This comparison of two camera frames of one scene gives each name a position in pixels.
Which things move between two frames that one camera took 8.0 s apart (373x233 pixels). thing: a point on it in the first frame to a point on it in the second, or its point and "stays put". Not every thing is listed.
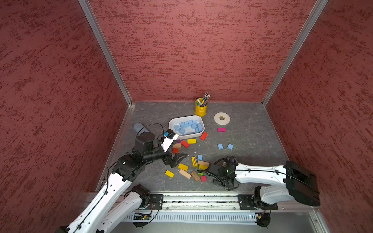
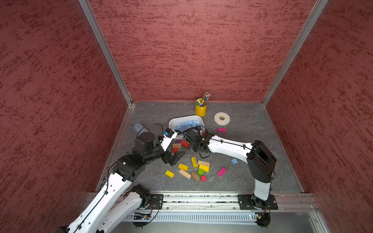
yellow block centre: x=183 y=167 stays put
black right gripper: x=229 y=187 to x=192 y=148
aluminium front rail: x=225 y=202 stays put
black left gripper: x=175 y=160 stays put
